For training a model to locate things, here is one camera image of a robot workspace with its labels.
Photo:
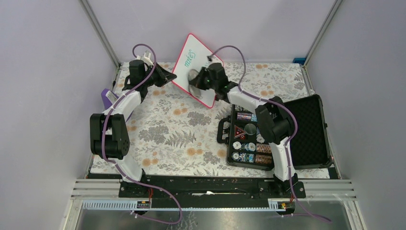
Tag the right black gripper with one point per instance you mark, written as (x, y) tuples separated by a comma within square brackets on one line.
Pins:
[(197, 81)]

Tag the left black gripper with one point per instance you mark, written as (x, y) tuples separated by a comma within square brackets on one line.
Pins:
[(165, 76)]

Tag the translucent silicone sponge eraser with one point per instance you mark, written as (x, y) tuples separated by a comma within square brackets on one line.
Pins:
[(194, 78)]

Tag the floral tablecloth mat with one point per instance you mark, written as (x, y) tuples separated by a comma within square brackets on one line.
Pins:
[(173, 134)]

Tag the purple plastic object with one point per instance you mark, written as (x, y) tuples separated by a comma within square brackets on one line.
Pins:
[(109, 101)]

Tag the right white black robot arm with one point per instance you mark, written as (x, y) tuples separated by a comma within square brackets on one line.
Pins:
[(276, 122)]

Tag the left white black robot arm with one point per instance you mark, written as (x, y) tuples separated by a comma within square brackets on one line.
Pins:
[(109, 137)]

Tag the black poker chip case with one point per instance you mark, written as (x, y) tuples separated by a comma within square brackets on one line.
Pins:
[(248, 136)]

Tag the red-framed whiteboard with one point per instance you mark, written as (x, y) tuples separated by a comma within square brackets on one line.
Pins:
[(192, 58)]

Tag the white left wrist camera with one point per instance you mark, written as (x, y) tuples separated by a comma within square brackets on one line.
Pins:
[(146, 58)]

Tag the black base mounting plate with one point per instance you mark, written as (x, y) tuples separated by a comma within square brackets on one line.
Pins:
[(205, 192)]

